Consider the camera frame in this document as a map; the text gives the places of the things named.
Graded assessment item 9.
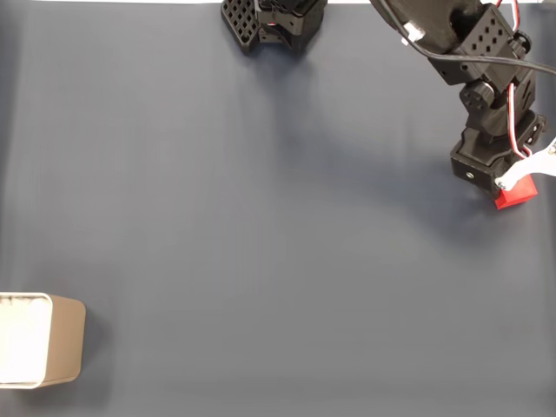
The white wrist camera board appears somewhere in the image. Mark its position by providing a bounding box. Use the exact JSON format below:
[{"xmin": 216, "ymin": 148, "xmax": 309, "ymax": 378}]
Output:
[{"xmin": 494, "ymin": 137, "xmax": 556, "ymax": 191}]

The red cube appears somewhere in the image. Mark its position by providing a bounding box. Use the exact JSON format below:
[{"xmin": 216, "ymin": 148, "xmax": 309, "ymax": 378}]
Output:
[{"xmin": 494, "ymin": 173, "xmax": 539, "ymax": 211}]

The white cable tie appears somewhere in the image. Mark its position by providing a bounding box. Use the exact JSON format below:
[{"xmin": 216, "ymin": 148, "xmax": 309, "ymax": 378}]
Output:
[{"xmin": 400, "ymin": 23, "xmax": 425, "ymax": 45}]

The dark blue table mat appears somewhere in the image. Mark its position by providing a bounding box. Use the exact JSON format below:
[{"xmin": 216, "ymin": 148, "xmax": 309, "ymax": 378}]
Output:
[{"xmin": 0, "ymin": 3, "xmax": 556, "ymax": 417}]

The beige open box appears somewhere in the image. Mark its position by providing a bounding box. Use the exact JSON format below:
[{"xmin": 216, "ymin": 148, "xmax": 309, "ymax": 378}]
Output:
[{"xmin": 0, "ymin": 292, "xmax": 87, "ymax": 390}]

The black camera cable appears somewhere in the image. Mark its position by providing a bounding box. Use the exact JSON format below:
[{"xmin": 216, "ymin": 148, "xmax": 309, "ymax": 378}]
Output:
[{"xmin": 368, "ymin": 0, "xmax": 556, "ymax": 74}]

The red white servo wire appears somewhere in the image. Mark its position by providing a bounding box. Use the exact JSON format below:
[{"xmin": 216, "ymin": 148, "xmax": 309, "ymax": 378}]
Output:
[{"xmin": 506, "ymin": 82, "xmax": 534, "ymax": 158}]

